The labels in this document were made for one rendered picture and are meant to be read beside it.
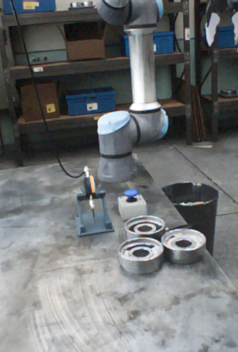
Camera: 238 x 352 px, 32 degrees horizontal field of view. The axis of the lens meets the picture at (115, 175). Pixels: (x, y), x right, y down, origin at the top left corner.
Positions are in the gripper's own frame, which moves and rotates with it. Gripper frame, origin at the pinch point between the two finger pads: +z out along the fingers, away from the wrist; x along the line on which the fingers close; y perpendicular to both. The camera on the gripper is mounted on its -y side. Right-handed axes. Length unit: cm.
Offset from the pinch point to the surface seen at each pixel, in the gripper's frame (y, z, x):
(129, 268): -48, 36, 30
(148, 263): -49, 34, 26
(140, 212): -20, 42, 26
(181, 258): -46, 36, 18
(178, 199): 84, 115, -5
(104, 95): 301, 134, 37
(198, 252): -46, 35, 14
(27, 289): -51, 37, 53
